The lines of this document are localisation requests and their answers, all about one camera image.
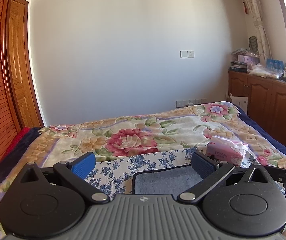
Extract purple grey microfiber towel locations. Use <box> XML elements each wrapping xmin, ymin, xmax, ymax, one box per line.
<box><xmin>132</xmin><ymin>165</ymin><xmax>202</xmax><ymax>197</ymax></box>

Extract pink tissue pack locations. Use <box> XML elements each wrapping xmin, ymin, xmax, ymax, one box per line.
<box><xmin>206</xmin><ymin>135</ymin><xmax>249</xmax><ymax>166</ymax></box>

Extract dark blue bed sheet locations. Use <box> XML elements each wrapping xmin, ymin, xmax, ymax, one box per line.
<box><xmin>235</xmin><ymin>104</ymin><xmax>286</xmax><ymax>162</ymax></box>

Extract blue floral white cloth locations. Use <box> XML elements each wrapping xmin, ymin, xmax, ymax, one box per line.
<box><xmin>83</xmin><ymin>147</ymin><xmax>286</xmax><ymax>240</ymax></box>

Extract floral bed blanket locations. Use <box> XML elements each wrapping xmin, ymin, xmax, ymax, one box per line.
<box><xmin>0</xmin><ymin>101</ymin><xmax>286</xmax><ymax>239</ymax></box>

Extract white paper bag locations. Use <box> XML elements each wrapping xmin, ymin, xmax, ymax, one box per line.
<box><xmin>228</xmin><ymin>93</ymin><xmax>248</xmax><ymax>114</ymax></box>

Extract wooden sideboard cabinet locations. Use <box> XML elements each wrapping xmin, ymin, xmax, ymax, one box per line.
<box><xmin>228</xmin><ymin>71</ymin><xmax>286</xmax><ymax>146</ymax></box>

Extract wooden door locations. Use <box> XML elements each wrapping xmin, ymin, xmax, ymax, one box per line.
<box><xmin>6</xmin><ymin>0</ymin><xmax>44</xmax><ymax>128</ymax></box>

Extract clutter on sideboard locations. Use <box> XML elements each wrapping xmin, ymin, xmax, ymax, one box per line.
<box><xmin>229</xmin><ymin>36</ymin><xmax>286</xmax><ymax>82</ymax></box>

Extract patterned window curtain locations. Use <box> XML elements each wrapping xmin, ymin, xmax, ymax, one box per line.
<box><xmin>244</xmin><ymin>0</ymin><xmax>271</xmax><ymax>63</ymax></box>

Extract low wall socket strip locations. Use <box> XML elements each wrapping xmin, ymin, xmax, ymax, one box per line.
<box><xmin>175</xmin><ymin>99</ymin><xmax>207</xmax><ymax>108</ymax></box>

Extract white wall switch socket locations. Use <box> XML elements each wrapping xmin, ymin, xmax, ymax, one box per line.
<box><xmin>180</xmin><ymin>50</ymin><xmax>195</xmax><ymax>59</ymax></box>

